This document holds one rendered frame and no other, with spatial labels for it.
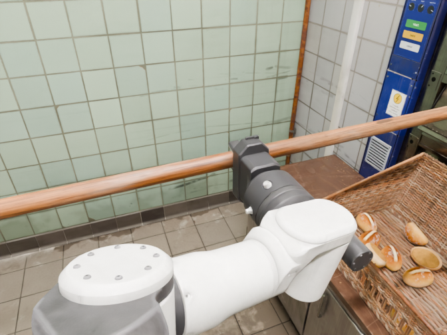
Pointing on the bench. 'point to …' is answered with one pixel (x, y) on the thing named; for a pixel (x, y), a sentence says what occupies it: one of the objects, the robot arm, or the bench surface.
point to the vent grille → (378, 153)
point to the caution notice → (396, 103)
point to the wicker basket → (368, 288)
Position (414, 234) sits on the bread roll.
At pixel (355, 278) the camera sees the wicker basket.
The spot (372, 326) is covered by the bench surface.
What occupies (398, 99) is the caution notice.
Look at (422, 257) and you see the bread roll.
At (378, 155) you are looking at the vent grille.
